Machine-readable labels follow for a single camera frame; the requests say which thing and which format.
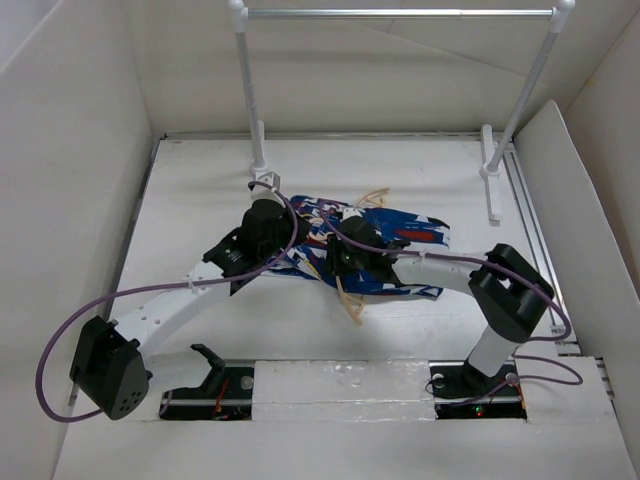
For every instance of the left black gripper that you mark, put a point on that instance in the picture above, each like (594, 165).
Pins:
(303, 229)

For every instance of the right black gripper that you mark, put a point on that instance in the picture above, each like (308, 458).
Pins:
(336, 267)

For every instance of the blue patterned trousers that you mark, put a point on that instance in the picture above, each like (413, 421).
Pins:
(395, 228)

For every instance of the wooden clothes hanger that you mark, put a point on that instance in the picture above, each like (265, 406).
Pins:
(354, 305)

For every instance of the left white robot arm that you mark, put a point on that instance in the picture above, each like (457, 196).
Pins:
(116, 364)

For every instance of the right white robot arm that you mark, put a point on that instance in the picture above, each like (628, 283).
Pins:
(510, 293)

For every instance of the white metal clothes rack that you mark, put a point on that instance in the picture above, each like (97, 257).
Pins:
(324, 67)

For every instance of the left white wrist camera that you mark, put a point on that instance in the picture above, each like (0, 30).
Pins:
(269, 180)

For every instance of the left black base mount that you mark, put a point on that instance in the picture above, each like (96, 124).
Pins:
(226, 394)

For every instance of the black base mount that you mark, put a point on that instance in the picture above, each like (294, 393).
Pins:
(226, 394)
(460, 395)

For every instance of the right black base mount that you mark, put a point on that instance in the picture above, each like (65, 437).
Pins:
(460, 395)

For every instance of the aluminium rail right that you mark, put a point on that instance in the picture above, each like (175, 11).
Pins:
(537, 245)

